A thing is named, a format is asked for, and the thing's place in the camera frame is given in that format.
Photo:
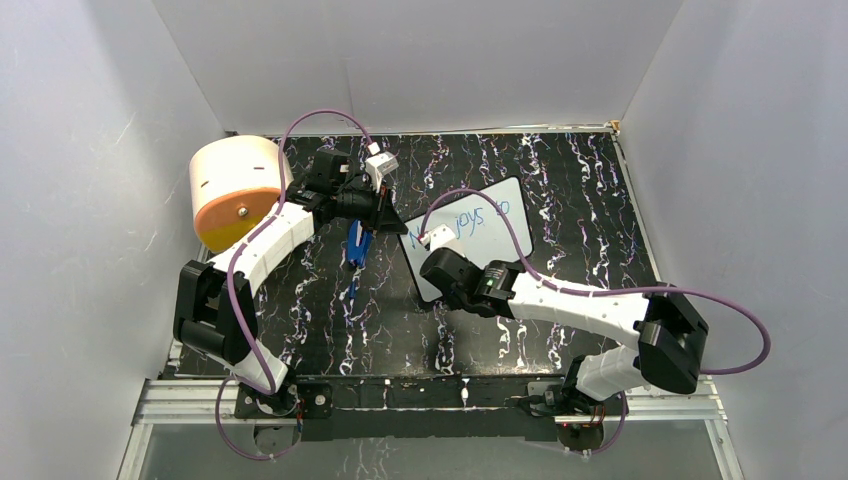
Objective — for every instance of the cream orange cylindrical drum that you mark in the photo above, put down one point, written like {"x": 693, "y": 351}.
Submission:
{"x": 234, "y": 183}

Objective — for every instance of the blue stapler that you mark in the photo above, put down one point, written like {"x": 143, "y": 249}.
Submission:
{"x": 358, "y": 244}

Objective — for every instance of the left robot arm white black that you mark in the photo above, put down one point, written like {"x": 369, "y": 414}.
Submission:
{"x": 214, "y": 312}

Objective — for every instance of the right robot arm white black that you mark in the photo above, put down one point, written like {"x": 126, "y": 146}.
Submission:
{"x": 661, "y": 337}

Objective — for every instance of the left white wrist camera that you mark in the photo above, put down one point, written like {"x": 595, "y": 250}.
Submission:
{"x": 378, "y": 165}

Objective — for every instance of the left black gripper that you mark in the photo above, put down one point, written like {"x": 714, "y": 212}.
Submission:
{"x": 382, "y": 215}

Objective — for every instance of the small black-framed whiteboard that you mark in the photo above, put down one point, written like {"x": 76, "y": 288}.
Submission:
{"x": 478, "y": 227}

